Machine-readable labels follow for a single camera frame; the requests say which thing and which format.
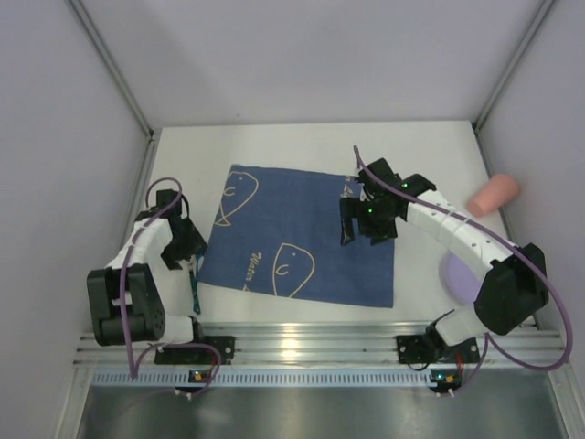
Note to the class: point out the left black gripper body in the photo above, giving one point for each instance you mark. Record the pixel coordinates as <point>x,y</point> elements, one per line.
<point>184,247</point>

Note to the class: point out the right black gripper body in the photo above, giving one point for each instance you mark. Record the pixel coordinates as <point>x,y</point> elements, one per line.
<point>366,226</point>

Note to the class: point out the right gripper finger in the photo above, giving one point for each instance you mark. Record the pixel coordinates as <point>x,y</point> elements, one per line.
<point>378,238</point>
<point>348,212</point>

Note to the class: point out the blue plastic fork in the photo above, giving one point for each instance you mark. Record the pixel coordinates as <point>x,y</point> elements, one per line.
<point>193,269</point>

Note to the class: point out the blue whale print cloth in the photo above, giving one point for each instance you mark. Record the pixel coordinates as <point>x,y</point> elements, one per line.
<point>278,232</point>

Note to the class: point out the purple plastic plate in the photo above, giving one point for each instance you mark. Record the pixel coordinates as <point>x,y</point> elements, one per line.
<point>458,280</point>

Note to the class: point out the pink plastic cup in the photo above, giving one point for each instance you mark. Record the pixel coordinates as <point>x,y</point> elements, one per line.
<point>493,195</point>

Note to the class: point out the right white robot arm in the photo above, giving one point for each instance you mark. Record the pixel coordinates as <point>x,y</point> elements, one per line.
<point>511,287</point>

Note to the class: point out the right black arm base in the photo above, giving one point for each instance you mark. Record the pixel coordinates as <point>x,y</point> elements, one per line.
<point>419,350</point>

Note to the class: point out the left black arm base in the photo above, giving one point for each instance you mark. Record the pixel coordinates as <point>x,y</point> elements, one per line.
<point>225,345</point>

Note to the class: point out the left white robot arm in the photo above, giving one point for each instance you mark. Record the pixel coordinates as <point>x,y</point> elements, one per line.
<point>145,291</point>

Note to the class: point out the aluminium mounting rail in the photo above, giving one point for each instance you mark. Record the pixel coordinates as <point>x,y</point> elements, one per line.
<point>311,345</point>

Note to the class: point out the left aluminium frame post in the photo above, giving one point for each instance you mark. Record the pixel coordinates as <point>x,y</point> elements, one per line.
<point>82,15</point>

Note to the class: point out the aluminium frame post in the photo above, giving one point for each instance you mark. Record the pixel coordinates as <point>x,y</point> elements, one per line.
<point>82,15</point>
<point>521,48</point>

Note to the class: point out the perforated cable duct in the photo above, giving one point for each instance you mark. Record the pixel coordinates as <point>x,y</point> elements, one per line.
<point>437,380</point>

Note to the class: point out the right aluminium frame post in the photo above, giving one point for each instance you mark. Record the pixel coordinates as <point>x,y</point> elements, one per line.
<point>521,48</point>

